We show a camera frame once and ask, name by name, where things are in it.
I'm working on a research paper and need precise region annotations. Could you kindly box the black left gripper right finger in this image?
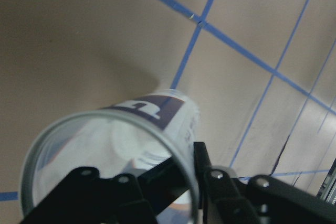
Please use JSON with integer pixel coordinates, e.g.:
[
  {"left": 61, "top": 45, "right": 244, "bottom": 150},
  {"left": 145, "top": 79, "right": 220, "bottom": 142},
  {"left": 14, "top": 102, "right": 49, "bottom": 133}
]
[{"left": 194, "top": 142, "right": 335, "bottom": 223}]

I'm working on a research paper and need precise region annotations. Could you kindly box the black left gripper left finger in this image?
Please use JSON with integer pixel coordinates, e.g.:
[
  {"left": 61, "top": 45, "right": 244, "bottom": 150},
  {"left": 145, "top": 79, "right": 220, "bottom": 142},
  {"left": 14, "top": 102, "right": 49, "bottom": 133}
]
[{"left": 21, "top": 158, "right": 189, "bottom": 223}]

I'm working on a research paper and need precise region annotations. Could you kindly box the clear tennis ball can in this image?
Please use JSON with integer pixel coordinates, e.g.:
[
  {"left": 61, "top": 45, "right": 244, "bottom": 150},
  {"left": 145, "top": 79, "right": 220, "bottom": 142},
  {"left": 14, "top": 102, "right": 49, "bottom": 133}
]
[{"left": 19, "top": 89, "right": 199, "bottom": 223}]

